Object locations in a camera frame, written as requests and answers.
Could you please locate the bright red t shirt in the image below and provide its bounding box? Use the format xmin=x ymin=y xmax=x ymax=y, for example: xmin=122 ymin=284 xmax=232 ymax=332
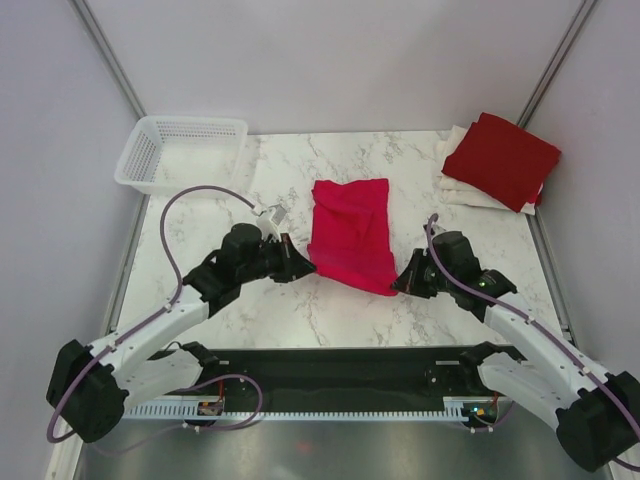
xmin=307 ymin=178 xmax=398 ymax=297

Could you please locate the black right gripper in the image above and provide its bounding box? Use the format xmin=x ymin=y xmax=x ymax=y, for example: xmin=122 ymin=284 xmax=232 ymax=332
xmin=391 ymin=247 xmax=456 ymax=298

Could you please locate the cream folded t shirt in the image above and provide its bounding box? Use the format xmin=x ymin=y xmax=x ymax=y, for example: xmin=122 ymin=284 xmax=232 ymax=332
xmin=436 ymin=126 xmax=537 ymax=215

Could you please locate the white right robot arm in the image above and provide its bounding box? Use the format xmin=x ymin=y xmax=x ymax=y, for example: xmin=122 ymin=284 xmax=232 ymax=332
xmin=392 ymin=223 xmax=639 ymax=472

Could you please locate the white plastic basket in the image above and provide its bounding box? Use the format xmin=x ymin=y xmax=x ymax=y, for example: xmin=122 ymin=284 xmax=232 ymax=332
xmin=114 ymin=115 xmax=248 ymax=197

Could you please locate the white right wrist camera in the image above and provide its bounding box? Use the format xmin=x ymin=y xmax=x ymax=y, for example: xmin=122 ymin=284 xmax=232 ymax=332
xmin=431 ymin=223 xmax=447 ymax=236

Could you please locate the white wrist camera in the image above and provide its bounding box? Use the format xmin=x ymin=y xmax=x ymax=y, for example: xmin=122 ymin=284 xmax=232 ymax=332
xmin=431 ymin=223 xmax=447 ymax=236
xmin=252 ymin=204 xmax=287 ymax=239

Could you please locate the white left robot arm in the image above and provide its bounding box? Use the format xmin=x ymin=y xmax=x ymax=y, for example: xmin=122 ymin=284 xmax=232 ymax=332
xmin=46 ymin=223 xmax=316 ymax=443

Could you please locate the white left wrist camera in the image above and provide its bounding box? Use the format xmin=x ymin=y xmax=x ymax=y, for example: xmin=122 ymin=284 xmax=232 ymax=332
xmin=252 ymin=204 xmax=287 ymax=239

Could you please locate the dark red folded t shirt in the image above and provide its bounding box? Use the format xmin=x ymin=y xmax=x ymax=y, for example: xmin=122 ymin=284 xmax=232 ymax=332
xmin=441 ymin=112 xmax=561 ymax=213

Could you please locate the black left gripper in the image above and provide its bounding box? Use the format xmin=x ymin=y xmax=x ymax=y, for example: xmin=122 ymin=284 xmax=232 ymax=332
xmin=238 ymin=233 xmax=315 ymax=283

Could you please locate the white slotted cable duct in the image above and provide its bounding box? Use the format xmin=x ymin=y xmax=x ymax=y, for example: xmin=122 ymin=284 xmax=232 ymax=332
xmin=122 ymin=397 xmax=519 ymax=421

